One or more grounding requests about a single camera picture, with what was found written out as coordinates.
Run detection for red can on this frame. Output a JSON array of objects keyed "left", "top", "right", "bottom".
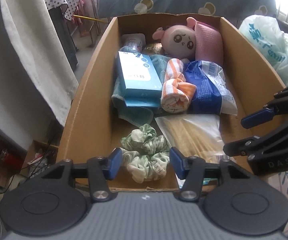
[{"left": 0, "top": 147, "right": 22, "bottom": 165}]

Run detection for orange white striped towel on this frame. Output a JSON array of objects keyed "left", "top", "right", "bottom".
[{"left": 160, "top": 58, "right": 197, "bottom": 114}]

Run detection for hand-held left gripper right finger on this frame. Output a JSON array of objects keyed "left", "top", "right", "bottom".
[{"left": 169, "top": 146, "right": 253, "bottom": 202}]

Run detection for pink towel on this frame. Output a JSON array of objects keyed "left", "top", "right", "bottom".
[{"left": 194, "top": 21, "right": 224, "bottom": 68}]

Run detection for white green plastic bag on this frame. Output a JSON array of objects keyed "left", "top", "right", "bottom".
[{"left": 238, "top": 14, "right": 288, "bottom": 87}]

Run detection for small cardboard box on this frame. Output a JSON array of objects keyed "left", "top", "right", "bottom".
[{"left": 25, "top": 140, "right": 59, "bottom": 180}]

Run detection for teal towel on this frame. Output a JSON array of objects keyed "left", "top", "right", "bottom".
[{"left": 111, "top": 54, "right": 169, "bottom": 128}]

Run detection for green white scrunchie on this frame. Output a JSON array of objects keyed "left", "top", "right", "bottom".
[{"left": 120, "top": 124, "right": 172, "bottom": 183}]

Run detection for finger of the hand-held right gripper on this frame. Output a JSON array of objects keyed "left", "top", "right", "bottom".
[
  {"left": 223, "top": 116, "right": 288, "bottom": 158},
  {"left": 241, "top": 77, "right": 288, "bottom": 129}
]

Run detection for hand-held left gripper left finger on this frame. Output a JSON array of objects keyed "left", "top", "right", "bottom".
[{"left": 40, "top": 147, "right": 123, "bottom": 203}]

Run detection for pink plush toy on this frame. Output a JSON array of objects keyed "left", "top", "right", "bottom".
[{"left": 152, "top": 17, "right": 197, "bottom": 63}]

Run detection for large cardboard box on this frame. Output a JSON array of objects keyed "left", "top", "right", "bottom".
[{"left": 56, "top": 13, "right": 287, "bottom": 190}]

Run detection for yellow stick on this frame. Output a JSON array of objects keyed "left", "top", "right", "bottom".
[{"left": 73, "top": 14, "right": 109, "bottom": 23}]

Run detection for white curtain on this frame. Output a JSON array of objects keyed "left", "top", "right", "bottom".
[{"left": 0, "top": 0, "right": 80, "bottom": 128}]

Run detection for light blue box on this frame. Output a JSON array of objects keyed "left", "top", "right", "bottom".
[{"left": 116, "top": 51, "right": 163, "bottom": 108}]

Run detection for brown cream carton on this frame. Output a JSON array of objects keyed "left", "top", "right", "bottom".
[{"left": 144, "top": 42, "right": 165, "bottom": 55}]

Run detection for blue white plastic packet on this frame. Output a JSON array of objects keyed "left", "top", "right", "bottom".
[{"left": 184, "top": 60, "right": 238, "bottom": 115}]

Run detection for clear bag of chopsticks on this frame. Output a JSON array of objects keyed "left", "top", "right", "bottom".
[{"left": 155, "top": 115, "right": 230, "bottom": 165}]

